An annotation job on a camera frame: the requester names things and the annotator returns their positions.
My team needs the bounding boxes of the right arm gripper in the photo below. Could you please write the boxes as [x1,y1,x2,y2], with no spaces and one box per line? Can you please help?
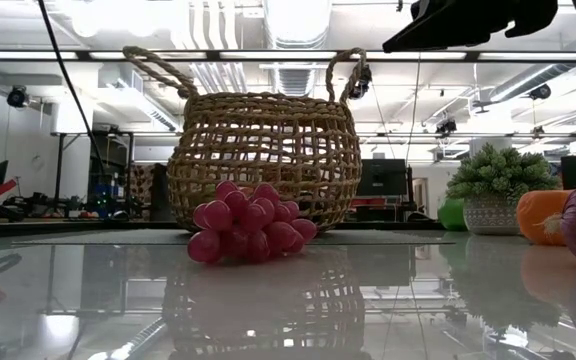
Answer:
[381,0,559,53]

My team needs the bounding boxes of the woven wicker basket with handles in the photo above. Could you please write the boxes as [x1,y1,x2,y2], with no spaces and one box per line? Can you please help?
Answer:
[121,45,369,234]

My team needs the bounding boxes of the bright green apple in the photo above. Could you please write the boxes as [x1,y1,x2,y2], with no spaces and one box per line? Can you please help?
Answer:
[436,197,468,232]

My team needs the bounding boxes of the orange fruit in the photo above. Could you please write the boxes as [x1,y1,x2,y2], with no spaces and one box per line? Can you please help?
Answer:
[516,189,576,246]

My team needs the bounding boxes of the red grape bunch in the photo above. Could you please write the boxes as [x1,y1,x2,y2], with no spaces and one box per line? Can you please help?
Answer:
[186,179,318,265]

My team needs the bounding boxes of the potted green succulent plant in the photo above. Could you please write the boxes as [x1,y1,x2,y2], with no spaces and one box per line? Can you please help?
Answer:
[445,142,562,236]

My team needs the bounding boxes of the glossy white table sheet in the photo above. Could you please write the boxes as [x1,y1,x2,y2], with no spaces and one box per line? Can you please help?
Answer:
[0,232,576,360]

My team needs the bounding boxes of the black metal rack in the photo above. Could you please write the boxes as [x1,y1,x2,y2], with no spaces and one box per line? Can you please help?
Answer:
[50,130,135,221]

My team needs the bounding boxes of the silver round air duct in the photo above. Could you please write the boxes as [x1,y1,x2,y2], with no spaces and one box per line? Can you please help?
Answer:
[262,0,334,96]

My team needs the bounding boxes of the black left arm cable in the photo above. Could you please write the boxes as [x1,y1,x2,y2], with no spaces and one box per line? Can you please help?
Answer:
[36,0,112,174]

